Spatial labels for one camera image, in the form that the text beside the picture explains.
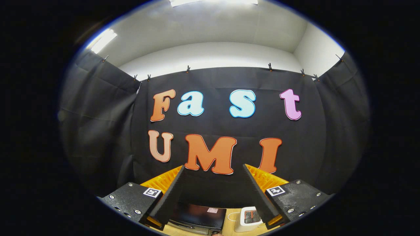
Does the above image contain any white pop-up toaster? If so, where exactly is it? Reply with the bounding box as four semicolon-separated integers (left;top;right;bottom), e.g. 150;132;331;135
234;206;263;232

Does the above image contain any wide ceiling light panel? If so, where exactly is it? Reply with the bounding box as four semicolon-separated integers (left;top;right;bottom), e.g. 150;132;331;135
169;0;259;7

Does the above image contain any row of small cloth clips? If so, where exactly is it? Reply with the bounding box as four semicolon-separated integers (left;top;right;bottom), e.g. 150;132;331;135
102;54;345;82

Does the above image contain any narrow ceiling light panel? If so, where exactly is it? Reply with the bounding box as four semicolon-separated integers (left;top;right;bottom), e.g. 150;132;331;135
86;29;118;54

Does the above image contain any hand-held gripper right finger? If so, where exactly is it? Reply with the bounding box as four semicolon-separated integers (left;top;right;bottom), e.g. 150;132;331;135
243;164;335;230

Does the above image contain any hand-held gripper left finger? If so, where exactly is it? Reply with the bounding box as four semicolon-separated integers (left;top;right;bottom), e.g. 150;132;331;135
97;166;186;231

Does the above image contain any black toaster oven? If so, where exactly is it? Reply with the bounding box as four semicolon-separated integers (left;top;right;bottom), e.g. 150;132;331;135
167;202;227;236

